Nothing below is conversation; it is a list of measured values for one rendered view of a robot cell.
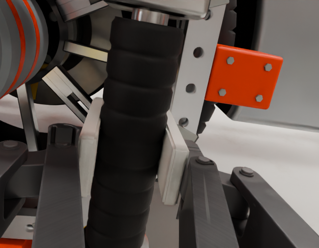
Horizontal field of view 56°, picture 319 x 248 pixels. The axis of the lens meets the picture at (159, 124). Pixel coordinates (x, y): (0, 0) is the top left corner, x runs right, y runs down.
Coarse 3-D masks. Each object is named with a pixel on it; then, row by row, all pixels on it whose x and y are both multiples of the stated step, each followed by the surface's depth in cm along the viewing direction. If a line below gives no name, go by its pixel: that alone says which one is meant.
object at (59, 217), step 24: (48, 144) 12; (72, 144) 12; (48, 168) 10; (72, 168) 11; (48, 192) 9; (72, 192) 9; (48, 216) 8; (72, 216) 8; (48, 240) 7; (72, 240) 7
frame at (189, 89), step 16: (224, 0) 34; (208, 16) 36; (192, 32) 35; (208, 32) 35; (192, 48) 36; (208, 48) 36; (192, 64) 36; (208, 64) 36; (176, 80) 37; (192, 80) 37; (176, 96) 37; (192, 96) 38; (176, 112) 38; (192, 112) 38; (192, 128) 39; (32, 208) 42; (16, 224) 41; (32, 224) 41
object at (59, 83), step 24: (48, 0) 42; (72, 0) 42; (48, 24) 46; (72, 24) 47; (168, 24) 51; (48, 48) 47; (72, 48) 44; (96, 48) 45; (48, 72) 45; (24, 96) 46; (24, 120) 47
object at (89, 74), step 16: (96, 0) 59; (96, 16) 60; (112, 16) 60; (80, 32) 58; (96, 32) 61; (64, 64) 62; (80, 64) 62; (96, 64) 63; (80, 80) 63; (96, 80) 64; (16, 96) 63; (48, 96) 64
